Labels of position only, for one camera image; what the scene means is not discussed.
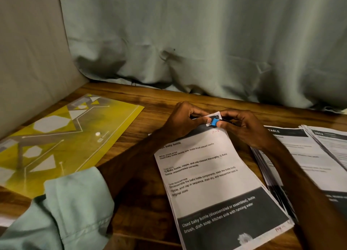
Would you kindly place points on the person's left hand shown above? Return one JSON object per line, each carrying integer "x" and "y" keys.
{"x": 181, "y": 121}

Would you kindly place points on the person's right hand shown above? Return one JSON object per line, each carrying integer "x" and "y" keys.
{"x": 252, "y": 130}

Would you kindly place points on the blue pen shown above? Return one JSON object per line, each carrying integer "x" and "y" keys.
{"x": 214, "y": 122}

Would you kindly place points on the wash baby bottle paper stack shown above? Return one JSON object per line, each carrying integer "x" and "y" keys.
{"x": 217, "y": 187}

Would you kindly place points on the yellow patterned folder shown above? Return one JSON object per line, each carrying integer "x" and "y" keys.
{"x": 59, "y": 141}

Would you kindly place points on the person's left forearm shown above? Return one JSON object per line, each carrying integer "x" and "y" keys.
{"x": 76, "y": 201}

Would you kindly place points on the person's right forearm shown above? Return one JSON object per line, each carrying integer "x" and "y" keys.
{"x": 312, "y": 198}

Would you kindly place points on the pale green curtain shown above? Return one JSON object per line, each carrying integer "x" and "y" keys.
{"x": 211, "y": 35}

